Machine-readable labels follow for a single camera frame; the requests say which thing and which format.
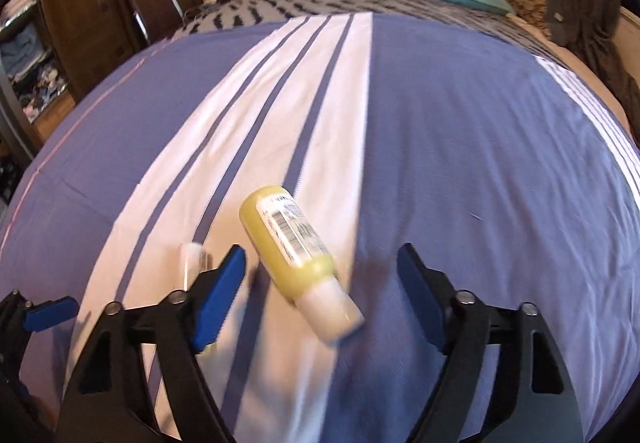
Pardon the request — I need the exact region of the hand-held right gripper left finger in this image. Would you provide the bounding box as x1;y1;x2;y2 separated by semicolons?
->
55;244;247;443

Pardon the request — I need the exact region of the dark folding chair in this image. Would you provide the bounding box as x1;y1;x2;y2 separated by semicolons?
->
117;0;188;48

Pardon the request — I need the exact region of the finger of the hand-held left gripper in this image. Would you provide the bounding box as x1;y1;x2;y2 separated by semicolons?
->
0;289;80;339

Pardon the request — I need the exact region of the dark teal cushion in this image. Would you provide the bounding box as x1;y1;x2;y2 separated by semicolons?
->
540;0;572;46

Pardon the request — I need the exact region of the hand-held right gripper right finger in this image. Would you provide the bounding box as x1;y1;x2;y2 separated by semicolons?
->
396;243;583;443

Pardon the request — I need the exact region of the shelf of folded clothes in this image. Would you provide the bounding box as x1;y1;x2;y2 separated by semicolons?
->
0;0;71;124

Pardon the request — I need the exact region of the white storage box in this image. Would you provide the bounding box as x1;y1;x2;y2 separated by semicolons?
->
612;5;640;68

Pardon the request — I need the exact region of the blue white striped bedsheet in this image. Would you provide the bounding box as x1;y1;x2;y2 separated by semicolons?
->
0;13;640;443

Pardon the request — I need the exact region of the yellow bottle with white cap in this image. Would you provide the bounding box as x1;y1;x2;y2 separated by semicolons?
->
239;185;366;343

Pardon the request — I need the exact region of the small white tube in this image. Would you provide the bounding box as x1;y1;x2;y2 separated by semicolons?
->
178;242;207;294

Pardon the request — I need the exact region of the grey black patterned blanket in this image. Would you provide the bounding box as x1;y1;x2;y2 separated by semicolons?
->
172;0;566;58

